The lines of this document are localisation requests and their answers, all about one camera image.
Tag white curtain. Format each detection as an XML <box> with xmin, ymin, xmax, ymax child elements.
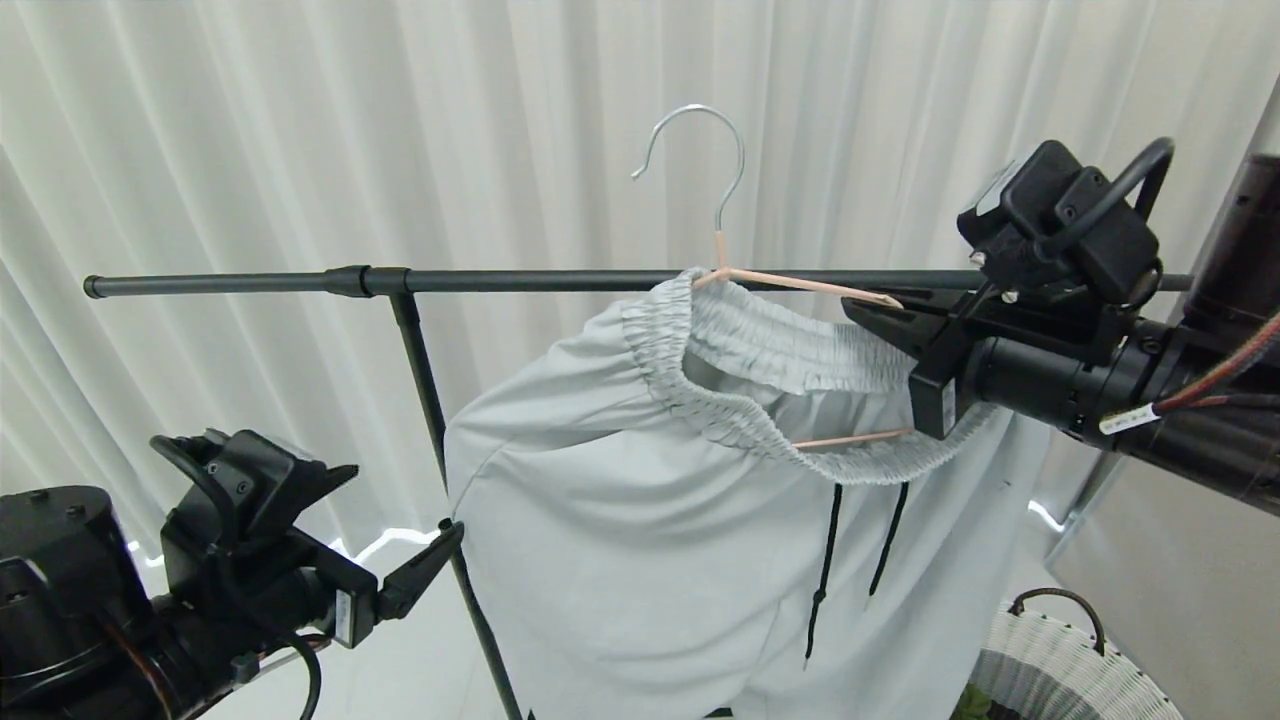
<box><xmin>0</xmin><ymin>0</ymin><xmax>1280</xmax><ymax>576</ymax></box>

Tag pale grey shorts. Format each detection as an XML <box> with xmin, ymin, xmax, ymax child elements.
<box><xmin>443</xmin><ymin>268</ymin><xmax>1051</xmax><ymax>720</ymax></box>

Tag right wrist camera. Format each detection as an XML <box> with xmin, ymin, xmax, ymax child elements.
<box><xmin>955</xmin><ymin>140</ymin><xmax>1166</xmax><ymax>346</ymax></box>

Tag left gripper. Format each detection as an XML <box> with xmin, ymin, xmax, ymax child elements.
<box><xmin>160</xmin><ymin>520</ymin><xmax>466</xmax><ymax>691</ymax></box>

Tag pink clothes hanger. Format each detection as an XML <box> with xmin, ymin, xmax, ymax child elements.
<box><xmin>632</xmin><ymin>104</ymin><xmax>916</xmax><ymax>451</ymax></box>

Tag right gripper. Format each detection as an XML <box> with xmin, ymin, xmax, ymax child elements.
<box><xmin>908</xmin><ymin>300</ymin><xmax>1131</xmax><ymax>441</ymax></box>

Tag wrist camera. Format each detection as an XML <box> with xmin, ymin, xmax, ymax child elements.
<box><xmin>150</xmin><ymin>430</ymin><xmax>359</xmax><ymax>601</ymax></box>
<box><xmin>955</xmin><ymin>140</ymin><xmax>1166</xmax><ymax>346</ymax></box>

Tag black clothes rack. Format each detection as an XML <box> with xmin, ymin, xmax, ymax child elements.
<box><xmin>83</xmin><ymin>264</ymin><xmax>1196</xmax><ymax>720</ymax></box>

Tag white laundry basket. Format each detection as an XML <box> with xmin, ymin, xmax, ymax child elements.
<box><xmin>965</xmin><ymin>588</ymin><xmax>1186</xmax><ymax>720</ymax></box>

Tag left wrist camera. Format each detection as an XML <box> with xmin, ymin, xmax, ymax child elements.
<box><xmin>150</xmin><ymin>430</ymin><xmax>359</xmax><ymax>601</ymax></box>

